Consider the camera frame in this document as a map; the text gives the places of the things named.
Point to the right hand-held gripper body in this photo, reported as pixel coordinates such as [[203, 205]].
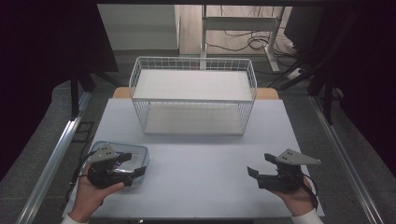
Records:
[[283, 180]]

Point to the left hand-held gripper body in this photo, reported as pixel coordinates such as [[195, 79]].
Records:
[[101, 175]]

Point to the person's right hand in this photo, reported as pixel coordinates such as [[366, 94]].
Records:
[[295, 199]]

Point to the person's left hand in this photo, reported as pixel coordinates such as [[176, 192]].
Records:
[[88, 196]]

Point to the black stand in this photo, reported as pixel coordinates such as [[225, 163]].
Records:
[[327, 99], [74, 96]]

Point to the white power strip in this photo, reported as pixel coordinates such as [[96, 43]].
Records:
[[295, 74]]

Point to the dark curtain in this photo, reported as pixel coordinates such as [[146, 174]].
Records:
[[37, 62], [367, 77]]

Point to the white cabinet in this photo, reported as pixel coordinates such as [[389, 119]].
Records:
[[140, 28]]

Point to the aluminium rail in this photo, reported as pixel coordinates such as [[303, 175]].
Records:
[[53, 158], [345, 161]]

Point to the white metal desk frame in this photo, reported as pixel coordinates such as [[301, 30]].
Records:
[[239, 23]]

